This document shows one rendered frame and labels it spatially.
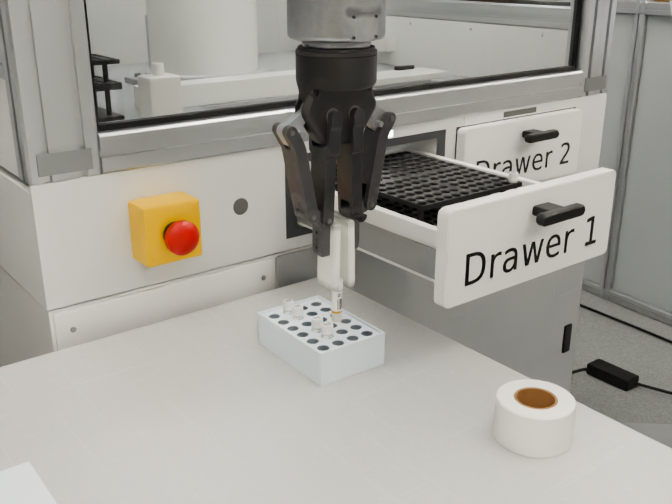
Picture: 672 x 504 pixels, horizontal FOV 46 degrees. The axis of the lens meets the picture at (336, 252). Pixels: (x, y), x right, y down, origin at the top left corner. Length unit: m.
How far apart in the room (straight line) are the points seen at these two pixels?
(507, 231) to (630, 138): 2.03
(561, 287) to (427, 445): 0.87
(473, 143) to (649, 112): 1.66
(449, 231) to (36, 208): 0.44
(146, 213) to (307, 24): 0.31
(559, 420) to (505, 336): 0.76
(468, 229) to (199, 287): 0.36
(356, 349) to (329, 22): 0.33
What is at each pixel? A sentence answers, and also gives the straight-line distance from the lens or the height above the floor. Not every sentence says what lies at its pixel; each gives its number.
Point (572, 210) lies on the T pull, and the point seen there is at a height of 0.91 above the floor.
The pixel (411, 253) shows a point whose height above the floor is 0.86.
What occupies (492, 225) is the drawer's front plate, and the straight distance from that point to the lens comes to 0.88.
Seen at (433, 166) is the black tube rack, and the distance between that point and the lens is 1.12.
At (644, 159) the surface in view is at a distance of 2.89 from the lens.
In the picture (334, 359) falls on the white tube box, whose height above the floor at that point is 0.79.
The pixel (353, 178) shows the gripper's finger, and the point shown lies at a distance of 0.77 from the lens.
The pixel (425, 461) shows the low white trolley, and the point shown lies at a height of 0.76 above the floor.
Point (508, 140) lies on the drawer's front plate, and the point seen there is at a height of 0.90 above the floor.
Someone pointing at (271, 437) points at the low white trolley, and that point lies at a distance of 0.75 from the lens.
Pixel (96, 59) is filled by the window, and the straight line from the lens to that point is 0.93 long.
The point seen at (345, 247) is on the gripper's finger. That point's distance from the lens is 0.79.
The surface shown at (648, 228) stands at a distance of 2.92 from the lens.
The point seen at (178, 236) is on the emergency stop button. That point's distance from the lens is 0.90.
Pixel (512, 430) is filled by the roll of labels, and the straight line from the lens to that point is 0.73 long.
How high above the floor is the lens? 1.17
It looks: 20 degrees down
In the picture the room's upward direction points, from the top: straight up
